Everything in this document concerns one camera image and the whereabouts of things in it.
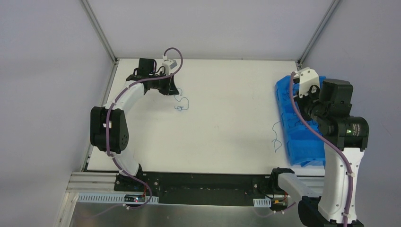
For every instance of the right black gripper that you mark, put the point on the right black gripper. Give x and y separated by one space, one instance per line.
305 104

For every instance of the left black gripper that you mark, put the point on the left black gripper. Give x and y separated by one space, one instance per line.
170 86

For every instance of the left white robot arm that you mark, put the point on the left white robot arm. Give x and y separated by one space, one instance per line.
108 126

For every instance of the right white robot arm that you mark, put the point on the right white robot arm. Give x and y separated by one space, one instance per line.
345 138

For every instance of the blue plastic compartment bin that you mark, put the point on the blue plastic compartment bin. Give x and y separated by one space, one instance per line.
303 148

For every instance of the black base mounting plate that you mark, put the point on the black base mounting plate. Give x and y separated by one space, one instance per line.
201 189

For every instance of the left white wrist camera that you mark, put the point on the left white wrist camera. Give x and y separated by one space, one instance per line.
170 65

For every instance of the aluminium frame rail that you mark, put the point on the aluminium frame rail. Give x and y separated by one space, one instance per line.
91 182

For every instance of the white slotted cable duct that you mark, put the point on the white slotted cable duct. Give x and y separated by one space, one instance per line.
117 198

